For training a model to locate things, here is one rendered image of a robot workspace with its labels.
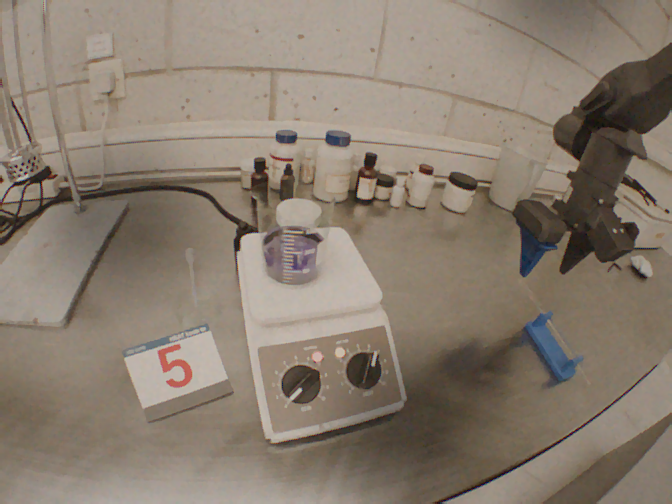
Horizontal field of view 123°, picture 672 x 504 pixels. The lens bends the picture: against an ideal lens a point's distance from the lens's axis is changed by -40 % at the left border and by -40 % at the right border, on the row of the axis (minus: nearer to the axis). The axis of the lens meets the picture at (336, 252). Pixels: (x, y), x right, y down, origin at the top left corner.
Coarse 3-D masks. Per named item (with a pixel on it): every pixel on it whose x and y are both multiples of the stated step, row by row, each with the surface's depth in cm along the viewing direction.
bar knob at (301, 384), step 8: (296, 368) 23; (304, 368) 23; (288, 376) 23; (296, 376) 23; (304, 376) 22; (312, 376) 22; (288, 384) 22; (296, 384) 22; (304, 384) 22; (312, 384) 22; (320, 384) 23; (288, 392) 21; (296, 392) 21; (304, 392) 21; (312, 392) 23; (296, 400) 21; (304, 400) 22
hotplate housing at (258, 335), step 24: (240, 264) 31; (240, 288) 30; (360, 312) 27; (384, 312) 28; (264, 336) 24; (288, 336) 24; (312, 336) 25; (264, 408) 22; (384, 408) 24; (264, 432) 21; (288, 432) 22; (312, 432) 22
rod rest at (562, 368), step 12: (552, 312) 35; (528, 324) 37; (540, 324) 36; (540, 336) 35; (552, 336) 35; (540, 348) 34; (552, 348) 33; (552, 360) 32; (564, 360) 32; (564, 372) 30
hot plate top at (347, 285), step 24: (336, 240) 33; (336, 264) 30; (360, 264) 30; (264, 288) 26; (312, 288) 27; (336, 288) 27; (360, 288) 27; (264, 312) 24; (288, 312) 24; (312, 312) 24; (336, 312) 25
